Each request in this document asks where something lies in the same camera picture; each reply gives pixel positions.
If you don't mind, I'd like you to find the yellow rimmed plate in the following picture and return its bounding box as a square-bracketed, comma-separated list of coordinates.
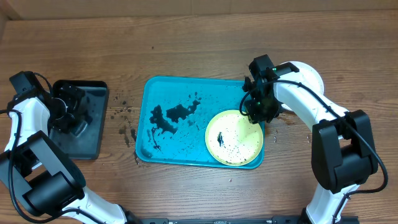
[205, 110, 264, 167]

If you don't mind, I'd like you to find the white plate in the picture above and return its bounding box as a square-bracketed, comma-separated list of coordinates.
[280, 61, 324, 112]

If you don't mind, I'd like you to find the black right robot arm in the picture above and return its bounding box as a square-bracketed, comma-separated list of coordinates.
[239, 55, 379, 223]

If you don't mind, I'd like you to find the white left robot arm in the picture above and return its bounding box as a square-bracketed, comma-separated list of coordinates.
[1, 71, 139, 223]

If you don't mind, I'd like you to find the black water tray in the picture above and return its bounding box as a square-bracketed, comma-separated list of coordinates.
[49, 80, 109, 160]

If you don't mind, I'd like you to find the teal plastic tray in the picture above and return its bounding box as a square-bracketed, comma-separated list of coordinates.
[135, 75, 266, 170]

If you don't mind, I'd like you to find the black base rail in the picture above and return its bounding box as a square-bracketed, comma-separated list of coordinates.
[82, 214, 361, 224]

